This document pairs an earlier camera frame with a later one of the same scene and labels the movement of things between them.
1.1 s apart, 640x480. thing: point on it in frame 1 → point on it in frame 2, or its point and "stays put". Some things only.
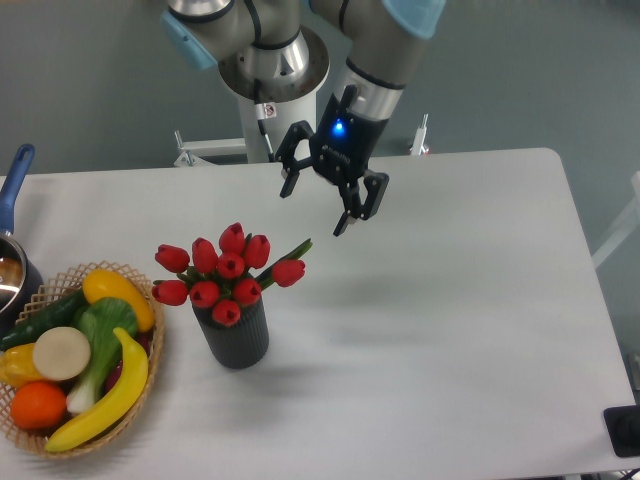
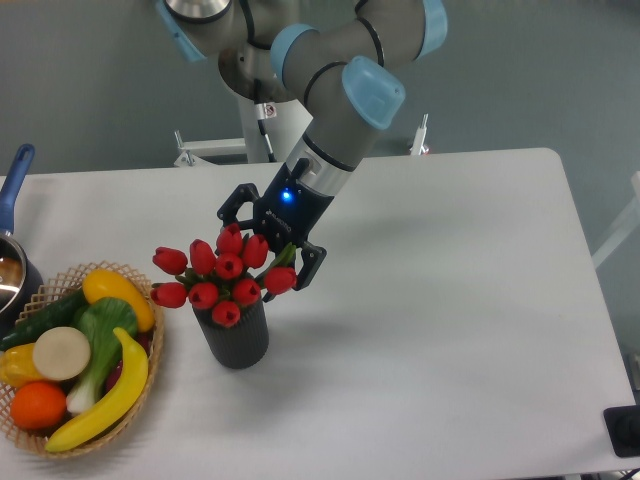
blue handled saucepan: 20,278 stays put
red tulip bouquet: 225,281 stays put
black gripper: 343,145 → 285,213
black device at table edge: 623,423 stays put
